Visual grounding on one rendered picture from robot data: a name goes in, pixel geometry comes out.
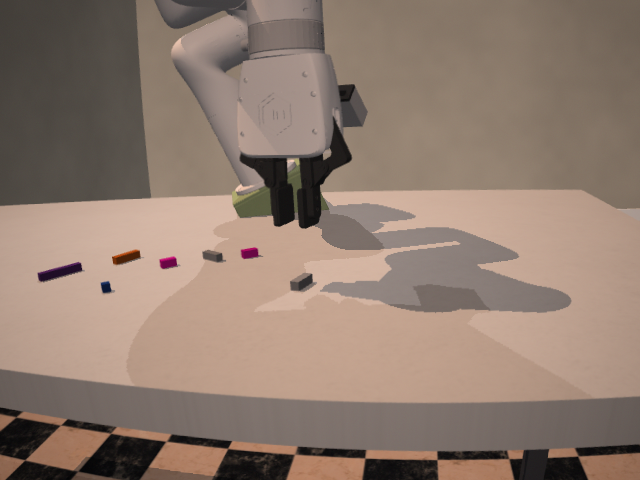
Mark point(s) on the purple rod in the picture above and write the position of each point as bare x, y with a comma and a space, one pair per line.
60, 271

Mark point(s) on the magenta rectangular block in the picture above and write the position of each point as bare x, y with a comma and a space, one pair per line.
168, 262
249, 253

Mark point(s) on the orange rectangular bar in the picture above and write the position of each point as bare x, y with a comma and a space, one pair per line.
125, 257

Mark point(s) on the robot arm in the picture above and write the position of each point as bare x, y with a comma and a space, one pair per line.
204, 55

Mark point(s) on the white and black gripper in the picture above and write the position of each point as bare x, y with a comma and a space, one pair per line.
282, 114

